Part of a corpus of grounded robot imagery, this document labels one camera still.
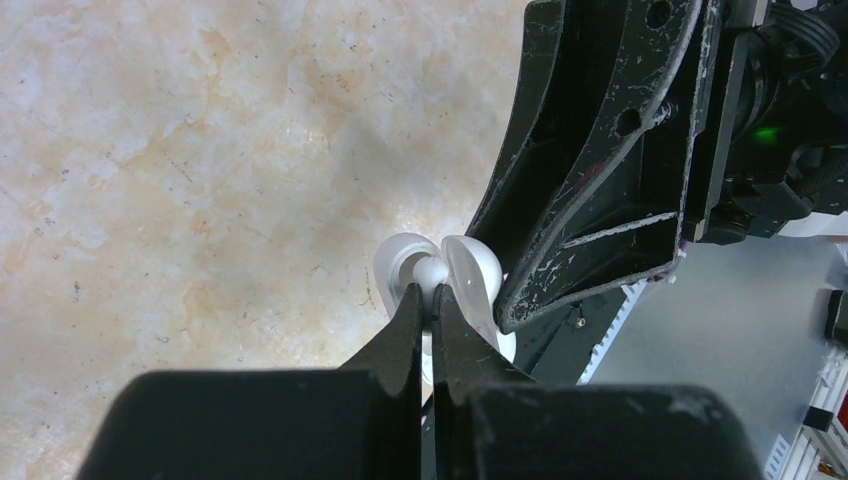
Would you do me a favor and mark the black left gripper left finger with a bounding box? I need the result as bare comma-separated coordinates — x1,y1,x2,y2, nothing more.
78,284,424,479

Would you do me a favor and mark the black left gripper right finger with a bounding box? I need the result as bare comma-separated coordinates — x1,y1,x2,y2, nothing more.
431,285,762,479

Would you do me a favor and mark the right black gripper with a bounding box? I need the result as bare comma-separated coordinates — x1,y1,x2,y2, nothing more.
468,1,724,333

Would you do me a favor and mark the white earbud charging case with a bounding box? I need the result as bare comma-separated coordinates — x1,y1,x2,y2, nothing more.
341,233,516,412

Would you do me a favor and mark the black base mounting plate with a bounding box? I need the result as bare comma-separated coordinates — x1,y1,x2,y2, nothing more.
514,289,627,385

